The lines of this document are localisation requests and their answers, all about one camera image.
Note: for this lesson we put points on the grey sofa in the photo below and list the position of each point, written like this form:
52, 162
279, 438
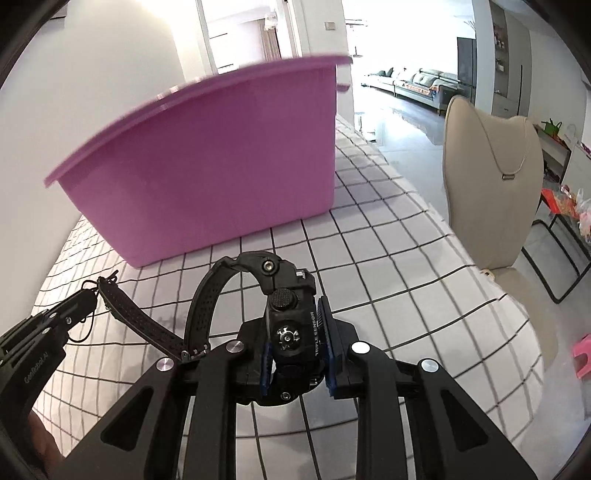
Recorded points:
433, 88

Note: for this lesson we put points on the purple plastic tub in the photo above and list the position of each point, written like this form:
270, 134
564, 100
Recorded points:
214, 160

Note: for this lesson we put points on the pink plastic stool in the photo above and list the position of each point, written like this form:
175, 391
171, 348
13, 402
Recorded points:
581, 353

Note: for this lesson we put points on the black metal rack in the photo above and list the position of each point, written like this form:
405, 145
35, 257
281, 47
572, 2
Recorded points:
557, 254

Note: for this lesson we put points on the beige chair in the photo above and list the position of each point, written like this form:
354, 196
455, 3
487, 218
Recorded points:
493, 173

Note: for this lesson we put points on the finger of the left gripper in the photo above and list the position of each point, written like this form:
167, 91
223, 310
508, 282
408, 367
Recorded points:
74, 309

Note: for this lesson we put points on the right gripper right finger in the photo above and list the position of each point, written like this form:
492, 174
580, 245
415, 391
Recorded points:
414, 420

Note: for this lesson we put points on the white checkered tablecloth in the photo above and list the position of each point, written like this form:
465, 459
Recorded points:
389, 264

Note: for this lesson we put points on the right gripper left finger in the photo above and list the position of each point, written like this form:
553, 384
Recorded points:
174, 422

